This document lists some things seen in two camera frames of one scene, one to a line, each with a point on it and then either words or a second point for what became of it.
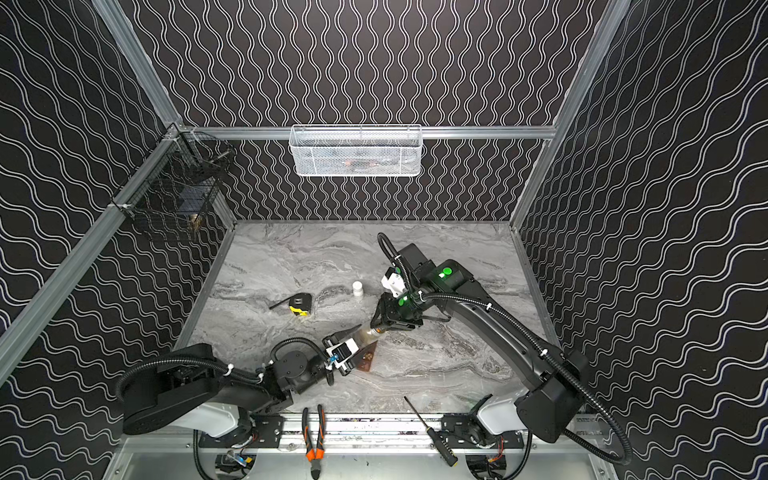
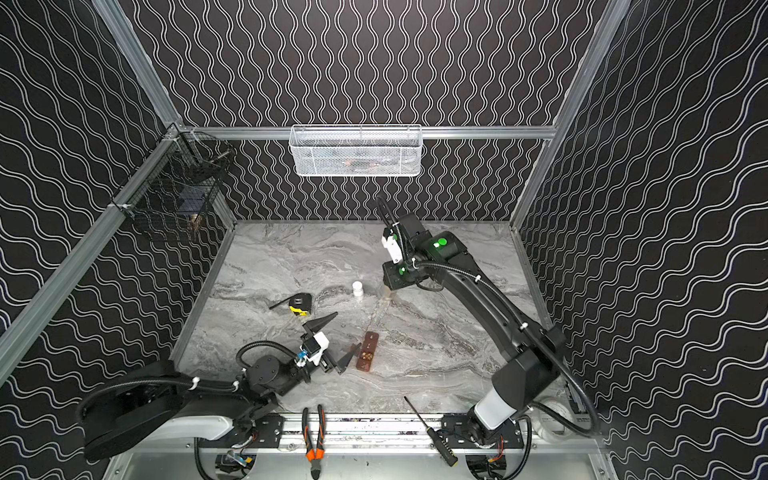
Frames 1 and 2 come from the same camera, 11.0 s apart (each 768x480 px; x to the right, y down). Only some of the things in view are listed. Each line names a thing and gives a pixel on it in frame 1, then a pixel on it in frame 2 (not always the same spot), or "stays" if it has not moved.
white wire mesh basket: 355,150 stays
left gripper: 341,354 to 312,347
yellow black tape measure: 299,304 stays
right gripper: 389,309 to 399,229
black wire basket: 178,177 stays
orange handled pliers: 317,454 stays
